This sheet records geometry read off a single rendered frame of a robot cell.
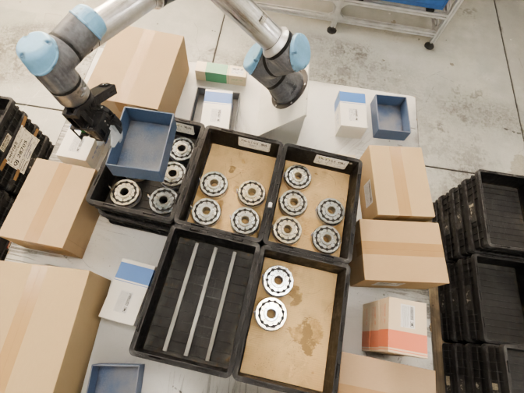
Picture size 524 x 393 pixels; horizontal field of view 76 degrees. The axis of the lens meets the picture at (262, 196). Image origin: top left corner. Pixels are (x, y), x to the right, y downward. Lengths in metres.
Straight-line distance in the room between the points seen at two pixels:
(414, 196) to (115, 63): 1.30
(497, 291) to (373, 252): 0.94
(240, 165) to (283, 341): 0.65
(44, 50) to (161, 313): 0.79
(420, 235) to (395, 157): 0.33
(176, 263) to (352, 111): 0.99
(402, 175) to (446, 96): 1.73
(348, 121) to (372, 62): 1.51
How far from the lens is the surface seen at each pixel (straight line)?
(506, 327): 2.06
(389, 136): 1.68
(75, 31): 0.88
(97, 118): 0.96
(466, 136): 2.94
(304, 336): 1.19
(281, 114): 1.41
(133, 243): 1.39
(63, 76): 0.86
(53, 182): 1.41
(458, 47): 3.53
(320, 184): 1.33
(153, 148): 1.10
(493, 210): 2.07
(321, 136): 1.60
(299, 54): 1.23
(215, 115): 1.49
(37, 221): 1.37
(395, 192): 1.38
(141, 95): 1.46
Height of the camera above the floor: 1.99
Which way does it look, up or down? 67 degrees down
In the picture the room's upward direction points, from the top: 11 degrees clockwise
